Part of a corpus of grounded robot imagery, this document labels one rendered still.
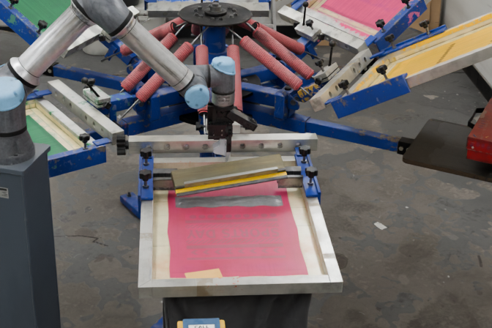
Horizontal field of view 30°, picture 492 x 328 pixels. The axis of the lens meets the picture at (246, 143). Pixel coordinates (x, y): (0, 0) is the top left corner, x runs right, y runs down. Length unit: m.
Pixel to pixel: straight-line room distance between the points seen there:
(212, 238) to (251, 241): 0.12
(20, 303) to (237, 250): 0.75
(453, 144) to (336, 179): 1.74
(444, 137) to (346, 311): 1.00
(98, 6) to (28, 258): 0.83
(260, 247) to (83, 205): 2.26
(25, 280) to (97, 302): 1.25
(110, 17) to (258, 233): 0.82
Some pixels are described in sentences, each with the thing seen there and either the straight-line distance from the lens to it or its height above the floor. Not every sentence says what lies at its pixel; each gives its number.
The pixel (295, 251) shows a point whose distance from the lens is 2.85.
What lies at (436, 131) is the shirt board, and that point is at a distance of 3.71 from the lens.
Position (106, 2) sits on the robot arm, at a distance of 2.70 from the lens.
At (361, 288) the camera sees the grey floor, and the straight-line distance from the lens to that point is 4.38.
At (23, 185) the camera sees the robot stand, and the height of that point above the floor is 1.15.
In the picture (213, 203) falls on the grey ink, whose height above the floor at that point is 0.96.
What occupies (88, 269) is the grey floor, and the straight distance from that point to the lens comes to 4.48.
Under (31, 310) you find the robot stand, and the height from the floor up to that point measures 0.68.
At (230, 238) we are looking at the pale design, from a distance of 2.90.
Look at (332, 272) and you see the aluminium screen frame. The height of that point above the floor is 0.99.
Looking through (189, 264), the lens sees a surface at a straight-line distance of 2.77.
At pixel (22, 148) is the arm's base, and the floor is 1.24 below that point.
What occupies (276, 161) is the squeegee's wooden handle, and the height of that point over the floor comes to 1.07.
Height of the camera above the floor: 2.51
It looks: 27 degrees down
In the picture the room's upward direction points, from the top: 2 degrees clockwise
